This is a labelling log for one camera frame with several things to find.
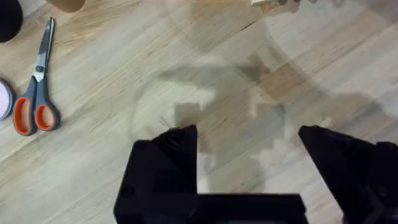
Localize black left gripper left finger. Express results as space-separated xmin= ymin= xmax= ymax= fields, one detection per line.
xmin=113 ymin=124 xmax=198 ymax=224

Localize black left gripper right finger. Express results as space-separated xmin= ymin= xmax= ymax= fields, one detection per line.
xmin=298 ymin=124 xmax=398 ymax=224

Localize white tape roll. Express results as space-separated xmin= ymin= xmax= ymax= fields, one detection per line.
xmin=0 ymin=79 xmax=15 ymax=121

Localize brown cardboard tube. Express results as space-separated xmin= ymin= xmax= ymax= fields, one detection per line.
xmin=46 ymin=0 xmax=86 ymax=13

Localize black round object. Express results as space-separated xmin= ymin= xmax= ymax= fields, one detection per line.
xmin=0 ymin=0 xmax=24 ymax=44

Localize grey orange-handled scissors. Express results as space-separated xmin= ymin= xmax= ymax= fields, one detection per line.
xmin=12 ymin=17 xmax=61 ymax=136

